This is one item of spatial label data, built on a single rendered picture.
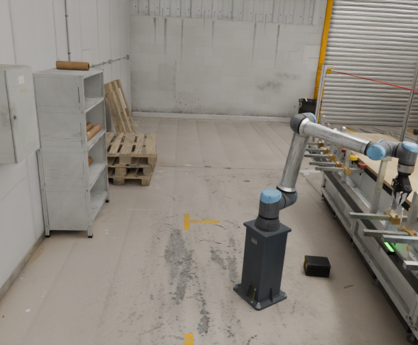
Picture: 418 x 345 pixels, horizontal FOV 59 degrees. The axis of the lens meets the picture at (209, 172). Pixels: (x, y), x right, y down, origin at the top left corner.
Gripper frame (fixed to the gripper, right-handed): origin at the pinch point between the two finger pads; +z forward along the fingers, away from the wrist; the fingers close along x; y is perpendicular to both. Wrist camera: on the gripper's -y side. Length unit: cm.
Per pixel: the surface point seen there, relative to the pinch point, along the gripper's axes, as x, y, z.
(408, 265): 20, -59, 6
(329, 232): -15, 156, 101
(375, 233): 13.8, -8.7, 15.5
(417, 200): -7.5, -4.9, -4.9
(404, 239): 10.4, -33.7, 5.8
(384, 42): -287, 805, -112
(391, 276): -31, 46, 79
